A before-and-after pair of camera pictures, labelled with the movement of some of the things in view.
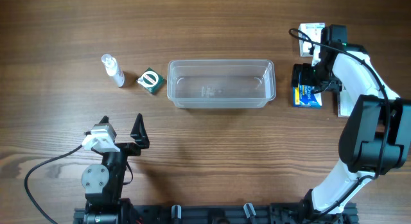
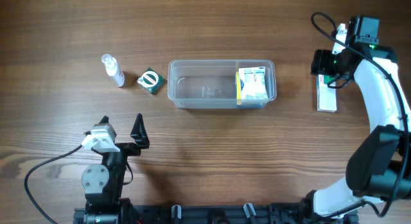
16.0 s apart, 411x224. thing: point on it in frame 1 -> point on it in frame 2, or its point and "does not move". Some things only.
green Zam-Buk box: (151, 81) does not move
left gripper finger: (139, 133) does not move
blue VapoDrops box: (304, 95) -> (245, 103)
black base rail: (230, 214) does not move
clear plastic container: (221, 83) does not move
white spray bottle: (112, 69) does not move
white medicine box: (313, 31) -> (255, 83)
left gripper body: (129, 148) does not move
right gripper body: (314, 76) -> (327, 63)
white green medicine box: (345, 104) -> (326, 96)
